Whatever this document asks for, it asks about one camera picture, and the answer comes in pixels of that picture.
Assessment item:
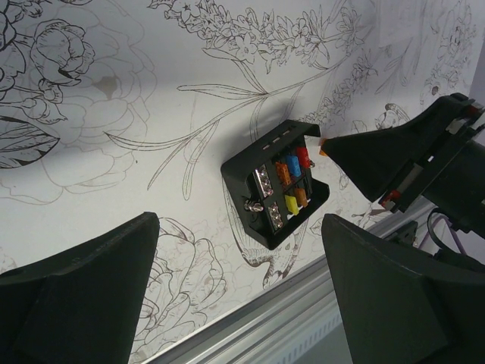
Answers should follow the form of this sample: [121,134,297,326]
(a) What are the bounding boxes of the floral printed mat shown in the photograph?
[1,1,484,363]

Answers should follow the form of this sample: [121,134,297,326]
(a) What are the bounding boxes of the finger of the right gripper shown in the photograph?
[324,93,474,161]
[333,151,428,207]

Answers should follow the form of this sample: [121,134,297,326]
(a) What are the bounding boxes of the blue blade fuse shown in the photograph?
[286,154,302,177]

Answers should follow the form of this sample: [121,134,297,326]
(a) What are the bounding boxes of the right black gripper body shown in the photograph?
[379,93,484,231]

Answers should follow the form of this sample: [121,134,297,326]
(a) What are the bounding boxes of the orange fuse in box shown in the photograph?
[275,162,292,187]

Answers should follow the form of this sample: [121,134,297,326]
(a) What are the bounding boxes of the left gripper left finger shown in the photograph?
[1,212,158,363]

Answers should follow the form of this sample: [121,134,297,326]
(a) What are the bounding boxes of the yellow blade fuse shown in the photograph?
[284,195,299,215]

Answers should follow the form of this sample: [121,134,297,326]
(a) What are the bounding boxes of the small orange fuse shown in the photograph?
[319,139,327,156]

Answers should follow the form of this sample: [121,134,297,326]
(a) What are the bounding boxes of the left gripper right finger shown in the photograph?
[321,214,484,363]

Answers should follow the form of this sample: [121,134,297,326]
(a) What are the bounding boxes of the red blade fuse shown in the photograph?
[296,146,312,168]

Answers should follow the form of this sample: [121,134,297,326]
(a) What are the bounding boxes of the black fuse box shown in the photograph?
[221,120,330,250]

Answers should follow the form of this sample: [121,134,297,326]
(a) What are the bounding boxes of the orange blade fuse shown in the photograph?
[294,187,308,208]

